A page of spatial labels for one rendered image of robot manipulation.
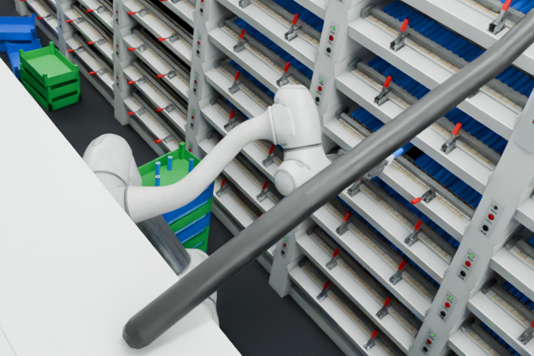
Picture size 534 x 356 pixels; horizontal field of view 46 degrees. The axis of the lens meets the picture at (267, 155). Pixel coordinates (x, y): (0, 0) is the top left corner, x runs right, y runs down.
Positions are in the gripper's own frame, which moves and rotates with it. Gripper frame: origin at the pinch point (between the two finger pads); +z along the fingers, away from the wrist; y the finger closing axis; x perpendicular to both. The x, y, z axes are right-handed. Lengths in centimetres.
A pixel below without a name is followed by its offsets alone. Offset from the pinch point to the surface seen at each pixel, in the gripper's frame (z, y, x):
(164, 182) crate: -15, -74, -59
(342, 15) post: 1.8, -34.1, 29.8
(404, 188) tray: 9.6, 6.0, -8.9
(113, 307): -127, 54, 44
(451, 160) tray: 6.0, 16.8, 9.8
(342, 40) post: 3.3, -31.8, 22.6
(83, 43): 31, -227, -77
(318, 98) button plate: 7.7, -35.5, -1.0
